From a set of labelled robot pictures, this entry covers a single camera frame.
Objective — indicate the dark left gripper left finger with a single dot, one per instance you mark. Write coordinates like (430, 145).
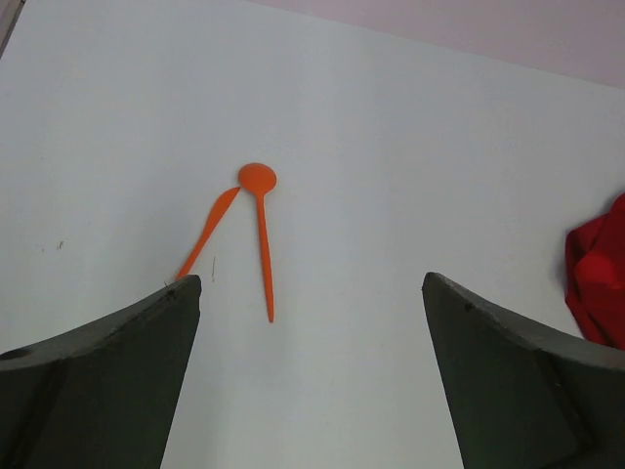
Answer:
(104, 394)

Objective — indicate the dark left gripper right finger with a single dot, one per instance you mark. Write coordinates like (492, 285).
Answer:
(522, 394)

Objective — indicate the red cloth napkin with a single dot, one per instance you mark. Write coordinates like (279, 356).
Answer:
(594, 262)

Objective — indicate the orange plastic knife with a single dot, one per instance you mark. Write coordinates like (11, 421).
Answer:
(216, 214)

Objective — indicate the orange plastic spoon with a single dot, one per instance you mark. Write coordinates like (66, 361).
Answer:
(260, 180)

